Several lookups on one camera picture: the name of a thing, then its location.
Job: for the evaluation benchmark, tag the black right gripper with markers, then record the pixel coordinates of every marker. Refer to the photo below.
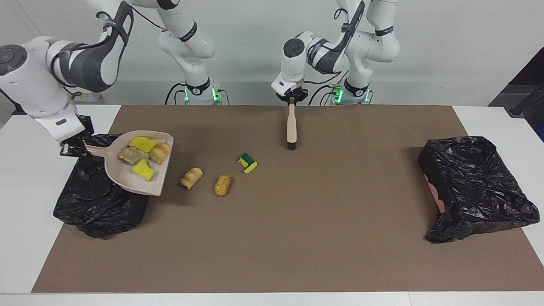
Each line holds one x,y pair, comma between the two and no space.
88,129

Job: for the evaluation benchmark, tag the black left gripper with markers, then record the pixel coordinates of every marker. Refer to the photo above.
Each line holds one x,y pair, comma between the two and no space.
292,92

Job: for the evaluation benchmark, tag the beige hand brush black bristles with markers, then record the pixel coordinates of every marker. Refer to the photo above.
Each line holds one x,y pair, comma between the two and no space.
291,123

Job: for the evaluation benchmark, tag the beige plastic dustpan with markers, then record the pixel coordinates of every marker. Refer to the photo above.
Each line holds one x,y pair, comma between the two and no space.
117,174

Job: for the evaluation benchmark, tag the pale foam lump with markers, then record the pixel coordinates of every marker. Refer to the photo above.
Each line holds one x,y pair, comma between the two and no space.
131,156

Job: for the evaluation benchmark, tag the chunky yellow sponge piece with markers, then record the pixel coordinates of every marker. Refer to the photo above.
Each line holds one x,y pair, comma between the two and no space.
143,144

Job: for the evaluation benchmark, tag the notched yellow sponge piece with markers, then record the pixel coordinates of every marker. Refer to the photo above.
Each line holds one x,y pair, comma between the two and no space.
143,171

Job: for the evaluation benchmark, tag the green and yellow sponge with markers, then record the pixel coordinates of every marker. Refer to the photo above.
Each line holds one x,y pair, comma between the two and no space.
247,163

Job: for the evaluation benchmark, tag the striped bread roll toy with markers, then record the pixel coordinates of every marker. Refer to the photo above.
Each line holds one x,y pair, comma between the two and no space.
191,178
160,153

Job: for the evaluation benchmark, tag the golden brown bread toy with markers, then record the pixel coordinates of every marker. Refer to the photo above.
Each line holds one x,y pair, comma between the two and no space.
222,185

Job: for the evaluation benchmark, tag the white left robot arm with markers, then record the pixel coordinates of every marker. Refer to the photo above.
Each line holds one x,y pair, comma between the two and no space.
374,46

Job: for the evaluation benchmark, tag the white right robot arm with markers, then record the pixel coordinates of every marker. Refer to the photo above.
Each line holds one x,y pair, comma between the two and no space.
29,85

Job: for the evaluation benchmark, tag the black trash bag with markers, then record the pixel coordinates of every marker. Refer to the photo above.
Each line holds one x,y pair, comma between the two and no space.
480,191
97,208

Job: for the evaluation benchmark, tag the pink bin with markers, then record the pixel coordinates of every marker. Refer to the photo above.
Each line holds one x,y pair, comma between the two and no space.
437,197

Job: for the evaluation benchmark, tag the brown table mat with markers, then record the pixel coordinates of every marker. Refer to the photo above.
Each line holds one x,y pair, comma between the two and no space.
272,263

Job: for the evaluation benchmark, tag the black camera stand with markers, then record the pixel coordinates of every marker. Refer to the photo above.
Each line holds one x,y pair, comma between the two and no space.
522,106
17,109

